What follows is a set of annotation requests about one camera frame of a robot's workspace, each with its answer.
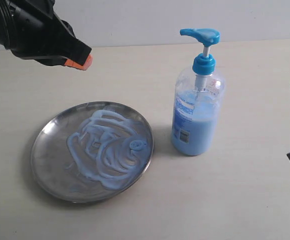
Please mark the blue soap smear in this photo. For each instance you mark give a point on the blue soap smear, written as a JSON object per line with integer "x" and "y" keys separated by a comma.
{"x": 110, "y": 149}

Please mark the round steel plate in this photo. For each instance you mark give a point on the round steel plate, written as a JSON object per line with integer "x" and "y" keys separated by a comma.
{"x": 52, "y": 165}

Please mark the blue pump lotion bottle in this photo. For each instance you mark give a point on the blue pump lotion bottle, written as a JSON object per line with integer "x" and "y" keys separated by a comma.
{"x": 199, "y": 91}

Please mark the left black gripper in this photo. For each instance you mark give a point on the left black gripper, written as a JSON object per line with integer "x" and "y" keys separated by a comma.
{"x": 29, "y": 29}

